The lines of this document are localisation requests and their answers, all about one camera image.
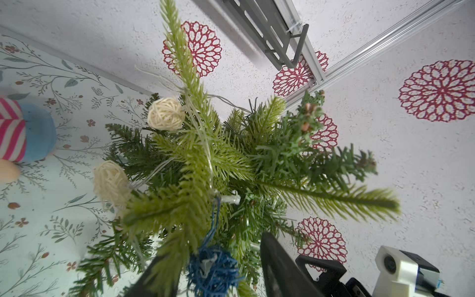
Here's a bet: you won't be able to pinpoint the plush doll striped shirt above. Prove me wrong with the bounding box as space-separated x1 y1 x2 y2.
1 98 57 184

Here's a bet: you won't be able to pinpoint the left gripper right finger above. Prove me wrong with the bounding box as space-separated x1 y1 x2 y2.
260 232 323 297

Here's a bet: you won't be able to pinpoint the string lights with rattan balls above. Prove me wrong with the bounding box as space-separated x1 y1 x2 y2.
92 64 253 297

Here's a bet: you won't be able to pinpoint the small green christmas tree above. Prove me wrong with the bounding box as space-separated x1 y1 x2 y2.
68 1 400 297

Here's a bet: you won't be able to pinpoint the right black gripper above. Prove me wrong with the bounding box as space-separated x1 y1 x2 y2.
295 255 372 297

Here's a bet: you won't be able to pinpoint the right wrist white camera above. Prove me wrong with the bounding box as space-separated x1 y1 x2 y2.
372 246 443 297

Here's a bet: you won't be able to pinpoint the dark grey wall shelf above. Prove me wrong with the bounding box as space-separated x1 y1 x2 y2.
223 1 309 70

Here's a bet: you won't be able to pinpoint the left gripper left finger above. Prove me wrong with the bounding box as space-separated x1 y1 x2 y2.
124 254 186 297

